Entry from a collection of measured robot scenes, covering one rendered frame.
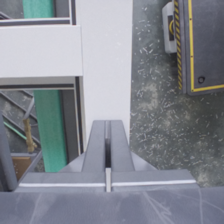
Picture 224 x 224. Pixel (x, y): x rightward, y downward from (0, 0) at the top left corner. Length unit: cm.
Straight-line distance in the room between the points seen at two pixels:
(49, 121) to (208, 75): 79
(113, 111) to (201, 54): 75
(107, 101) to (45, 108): 11
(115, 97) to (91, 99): 2
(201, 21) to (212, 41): 10
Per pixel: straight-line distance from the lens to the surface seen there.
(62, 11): 24
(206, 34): 89
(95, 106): 15
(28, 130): 100
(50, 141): 26
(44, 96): 24
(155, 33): 114
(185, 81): 85
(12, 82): 24
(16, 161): 107
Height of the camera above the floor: 108
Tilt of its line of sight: 73 degrees down
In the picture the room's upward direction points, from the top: 174 degrees clockwise
